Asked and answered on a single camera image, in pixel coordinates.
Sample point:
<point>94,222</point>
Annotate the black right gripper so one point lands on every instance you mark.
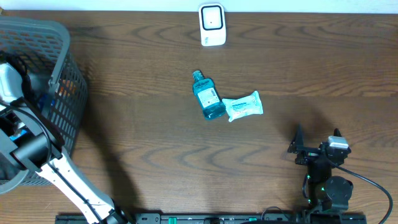
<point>297,144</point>

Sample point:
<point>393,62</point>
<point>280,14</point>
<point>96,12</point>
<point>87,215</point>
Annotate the mint green wipes pack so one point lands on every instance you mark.
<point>245,106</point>

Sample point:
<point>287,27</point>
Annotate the teal mouthwash bottle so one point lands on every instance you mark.
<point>207,96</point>

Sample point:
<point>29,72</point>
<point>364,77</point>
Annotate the blue Oreo cookie pack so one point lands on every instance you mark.
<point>39,109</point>

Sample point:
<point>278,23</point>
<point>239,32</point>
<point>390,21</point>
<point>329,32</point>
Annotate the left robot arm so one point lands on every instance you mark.
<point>32,144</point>

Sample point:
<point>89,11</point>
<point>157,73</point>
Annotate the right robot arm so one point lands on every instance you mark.
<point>328,195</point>

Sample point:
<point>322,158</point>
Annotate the grey plastic shopping basket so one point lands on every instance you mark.
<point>44,48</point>

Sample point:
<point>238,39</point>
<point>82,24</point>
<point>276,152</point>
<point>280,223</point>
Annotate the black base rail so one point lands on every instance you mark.
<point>156,218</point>

